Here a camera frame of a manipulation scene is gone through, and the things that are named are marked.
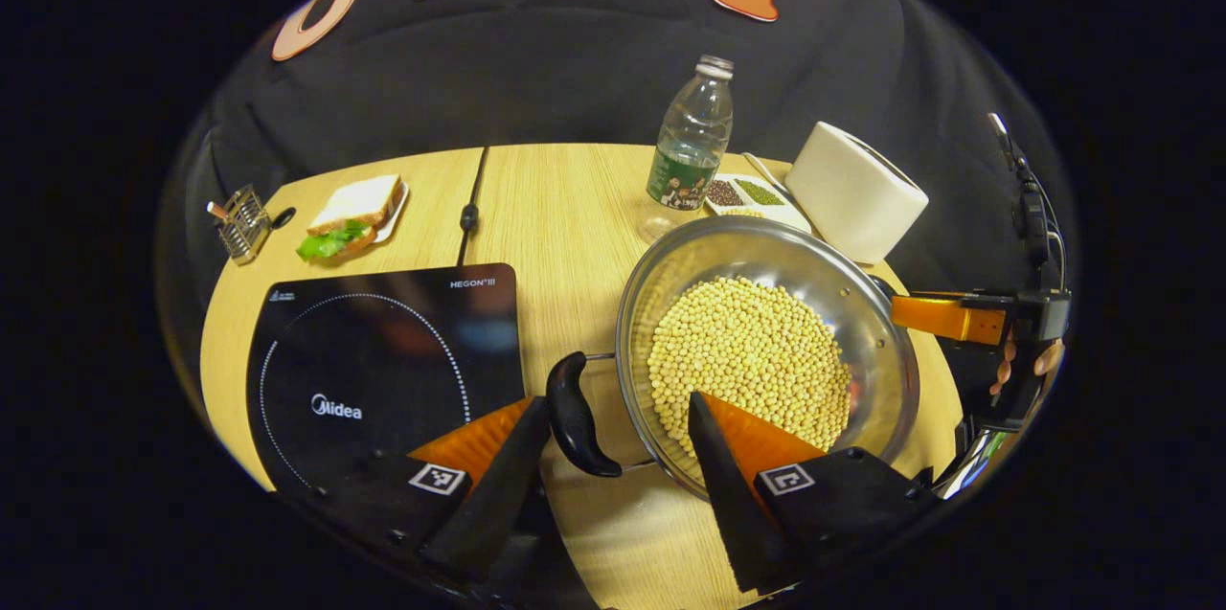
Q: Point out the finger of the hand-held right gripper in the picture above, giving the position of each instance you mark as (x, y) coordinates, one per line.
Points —
(943, 318)

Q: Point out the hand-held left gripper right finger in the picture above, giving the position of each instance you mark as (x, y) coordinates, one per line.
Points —
(728, 495)

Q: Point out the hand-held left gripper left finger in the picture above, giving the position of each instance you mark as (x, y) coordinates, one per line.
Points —
(498, 495)

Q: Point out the pile of yellow soybeans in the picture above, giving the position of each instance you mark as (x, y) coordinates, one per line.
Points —
(737, 342)

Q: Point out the black induction cooktop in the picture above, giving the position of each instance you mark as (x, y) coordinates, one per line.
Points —
(383, 361)

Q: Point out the white kitchen appliance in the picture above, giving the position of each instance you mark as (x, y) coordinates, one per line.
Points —
(852, 198)

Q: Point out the white divided bean tray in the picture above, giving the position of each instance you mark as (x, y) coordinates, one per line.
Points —
(787, 210)

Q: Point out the small white plate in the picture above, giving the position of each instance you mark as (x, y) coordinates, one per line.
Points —
(395, 222)

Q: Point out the clear plastic water bottle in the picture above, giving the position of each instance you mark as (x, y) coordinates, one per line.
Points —
(690, 141)

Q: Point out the sandwich with lettuce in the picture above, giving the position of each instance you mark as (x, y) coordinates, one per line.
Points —
(359, 203)

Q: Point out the black backdrop cloth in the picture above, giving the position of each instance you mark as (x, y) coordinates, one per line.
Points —
(575, 64)

